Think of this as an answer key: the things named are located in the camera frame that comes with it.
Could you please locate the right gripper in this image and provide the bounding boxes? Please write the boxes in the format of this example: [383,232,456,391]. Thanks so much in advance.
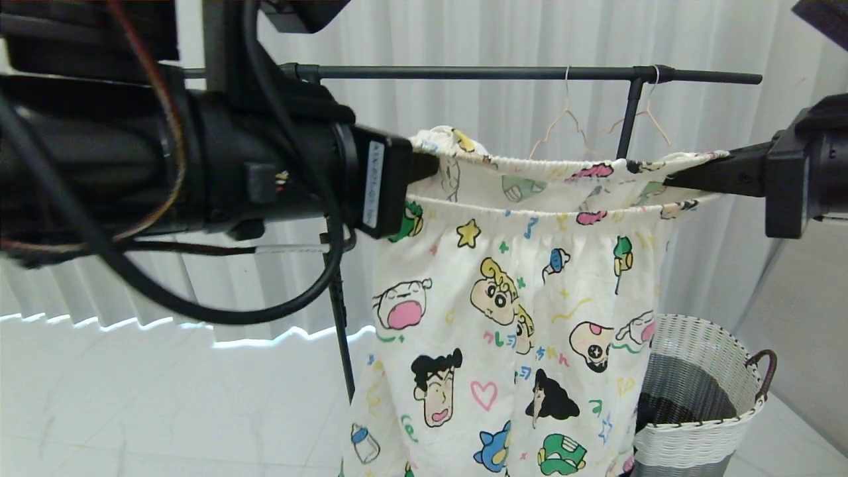
[765,92,848,240]

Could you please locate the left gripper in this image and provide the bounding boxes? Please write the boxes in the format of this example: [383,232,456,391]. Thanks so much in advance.
[192,86,413,241]

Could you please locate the pink clothes hanger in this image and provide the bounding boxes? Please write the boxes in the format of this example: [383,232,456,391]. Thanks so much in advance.
[606,66,672,160]
[528,66,590,160]

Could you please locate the cream printed garment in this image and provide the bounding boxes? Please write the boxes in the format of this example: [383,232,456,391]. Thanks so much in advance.
[341,125,730,477]

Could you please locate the black clothes rack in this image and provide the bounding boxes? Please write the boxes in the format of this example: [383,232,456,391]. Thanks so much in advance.
[182,62,763,403]

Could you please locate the white laundry basket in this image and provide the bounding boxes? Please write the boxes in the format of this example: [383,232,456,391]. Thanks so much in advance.
[629,313,778,477]

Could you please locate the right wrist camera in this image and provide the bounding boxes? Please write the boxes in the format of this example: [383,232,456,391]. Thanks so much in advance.
[791,0,848,52]

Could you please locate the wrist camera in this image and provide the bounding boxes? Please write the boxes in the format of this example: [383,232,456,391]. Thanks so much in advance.
[791,0,848,52]
[201,0,352,94]

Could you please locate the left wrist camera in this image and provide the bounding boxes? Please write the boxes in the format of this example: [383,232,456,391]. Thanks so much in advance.
[201,0,352,94]

